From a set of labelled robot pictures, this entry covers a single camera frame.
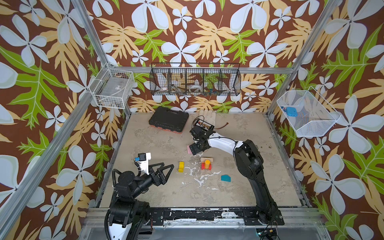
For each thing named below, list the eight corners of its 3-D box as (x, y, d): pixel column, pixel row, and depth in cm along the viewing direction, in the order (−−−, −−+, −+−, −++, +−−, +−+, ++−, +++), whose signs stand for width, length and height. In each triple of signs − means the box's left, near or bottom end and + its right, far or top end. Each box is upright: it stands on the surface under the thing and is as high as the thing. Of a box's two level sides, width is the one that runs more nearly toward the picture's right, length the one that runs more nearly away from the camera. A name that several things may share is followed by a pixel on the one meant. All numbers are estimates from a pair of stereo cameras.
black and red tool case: (145, 125, 114) (143, 121, 110) (157, 108, 126) (156, 104, 122) (180, 135, 108) (180, 131, 104) (189, 116, 120) (189, 112, 116)
